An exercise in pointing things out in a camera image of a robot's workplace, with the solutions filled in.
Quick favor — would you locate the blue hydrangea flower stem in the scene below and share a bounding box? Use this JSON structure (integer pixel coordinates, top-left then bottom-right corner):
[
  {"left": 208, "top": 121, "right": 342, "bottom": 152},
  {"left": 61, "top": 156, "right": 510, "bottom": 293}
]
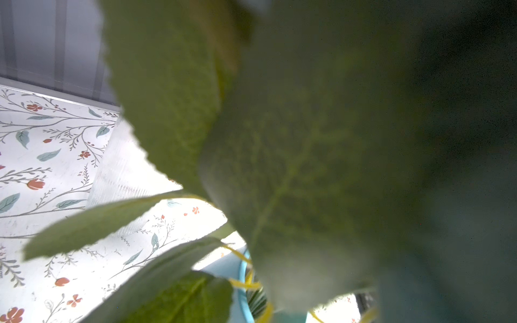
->
[{"left": 98, "top": 1, "right": 516, "bottom": 322}]

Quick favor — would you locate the teal ceramic vase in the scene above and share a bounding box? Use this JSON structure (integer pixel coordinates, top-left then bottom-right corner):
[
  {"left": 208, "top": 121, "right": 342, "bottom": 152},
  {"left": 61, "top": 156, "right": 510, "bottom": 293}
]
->
[{"left": 191, "top": 248, "right": 380, "bottom": 323}]

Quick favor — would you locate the white rose stem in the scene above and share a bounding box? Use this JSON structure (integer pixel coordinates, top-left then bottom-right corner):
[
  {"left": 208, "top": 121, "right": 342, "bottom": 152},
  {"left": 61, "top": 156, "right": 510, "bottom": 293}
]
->
[{"left": 22, "top": 198, "right": 227, "bottom": 322}]

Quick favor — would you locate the clear ribbed glass vase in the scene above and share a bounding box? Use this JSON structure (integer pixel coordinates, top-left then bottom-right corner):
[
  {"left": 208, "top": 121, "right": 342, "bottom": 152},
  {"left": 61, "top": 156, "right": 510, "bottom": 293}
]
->
[{"left": 86, "top": 117, "right": 182, "bottom": 209}]

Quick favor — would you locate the floral patterned table mat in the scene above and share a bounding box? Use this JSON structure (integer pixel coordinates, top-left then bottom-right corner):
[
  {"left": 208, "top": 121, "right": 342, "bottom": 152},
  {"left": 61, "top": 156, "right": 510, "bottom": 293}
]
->
[{"left": 0, "top": 84, "right": 364, "bottom": 323}]

